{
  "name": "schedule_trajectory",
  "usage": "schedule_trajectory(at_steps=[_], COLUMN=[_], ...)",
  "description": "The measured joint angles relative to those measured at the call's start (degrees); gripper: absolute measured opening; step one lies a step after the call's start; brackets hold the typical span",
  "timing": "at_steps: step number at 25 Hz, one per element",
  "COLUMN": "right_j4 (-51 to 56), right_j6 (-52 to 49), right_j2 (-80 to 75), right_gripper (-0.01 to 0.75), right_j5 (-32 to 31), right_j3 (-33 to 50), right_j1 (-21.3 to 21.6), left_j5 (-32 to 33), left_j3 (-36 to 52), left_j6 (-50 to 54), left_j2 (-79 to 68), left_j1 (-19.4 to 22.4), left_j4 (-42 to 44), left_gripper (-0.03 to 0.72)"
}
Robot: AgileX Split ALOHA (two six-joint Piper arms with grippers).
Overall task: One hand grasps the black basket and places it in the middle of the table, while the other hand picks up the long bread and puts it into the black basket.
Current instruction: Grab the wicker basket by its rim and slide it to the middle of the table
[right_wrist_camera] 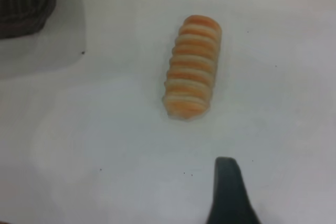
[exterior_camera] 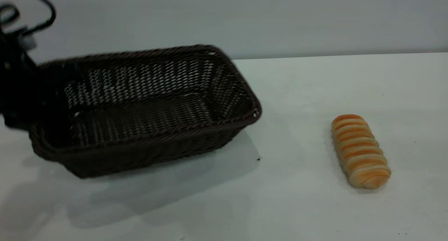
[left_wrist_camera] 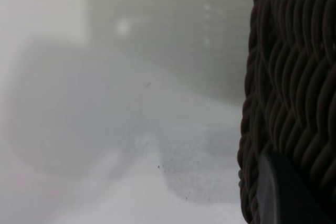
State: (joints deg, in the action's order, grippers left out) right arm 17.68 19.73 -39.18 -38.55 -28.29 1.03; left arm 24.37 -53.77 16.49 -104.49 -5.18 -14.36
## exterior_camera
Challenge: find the dark brown woven basket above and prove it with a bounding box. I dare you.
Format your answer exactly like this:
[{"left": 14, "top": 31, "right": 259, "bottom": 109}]
[{"left": 29, "top": 44, "right": 262, "bottom": 179}]

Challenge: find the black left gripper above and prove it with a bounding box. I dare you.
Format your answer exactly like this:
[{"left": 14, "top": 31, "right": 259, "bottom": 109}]
[{"left": 0, "top": 35, "right": 76, "bottom": 130}]

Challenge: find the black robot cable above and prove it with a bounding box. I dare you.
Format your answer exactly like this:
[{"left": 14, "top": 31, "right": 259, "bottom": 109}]
[{"left": 0, "top": 0, "right": 56, "bottom": 37}]

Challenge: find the striped orange bread roll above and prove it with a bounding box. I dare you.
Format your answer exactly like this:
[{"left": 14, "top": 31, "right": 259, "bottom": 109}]
[{"left": 331, "top": 114, "right": 392, "bottom": 190}]

